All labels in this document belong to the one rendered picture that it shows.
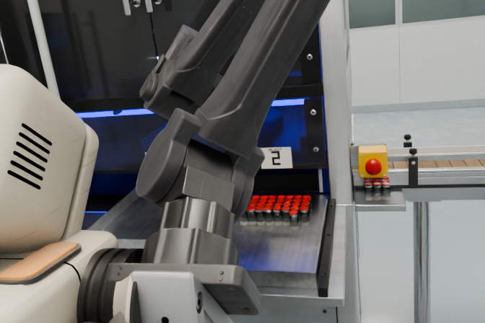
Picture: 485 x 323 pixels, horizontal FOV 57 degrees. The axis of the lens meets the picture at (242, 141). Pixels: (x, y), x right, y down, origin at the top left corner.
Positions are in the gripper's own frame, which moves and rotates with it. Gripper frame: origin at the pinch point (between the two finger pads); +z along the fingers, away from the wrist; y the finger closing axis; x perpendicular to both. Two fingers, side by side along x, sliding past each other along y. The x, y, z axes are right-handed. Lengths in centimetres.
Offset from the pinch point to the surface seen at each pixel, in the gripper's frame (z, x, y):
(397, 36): 410, -259, -104
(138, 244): 4.0, -13.2, 41.4
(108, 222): 7, -33, 49
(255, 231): 25.2, -1.1, 27.1
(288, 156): 33.2, -10.4, 8.5
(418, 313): 89, 22, 36
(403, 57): 425, -247, -86
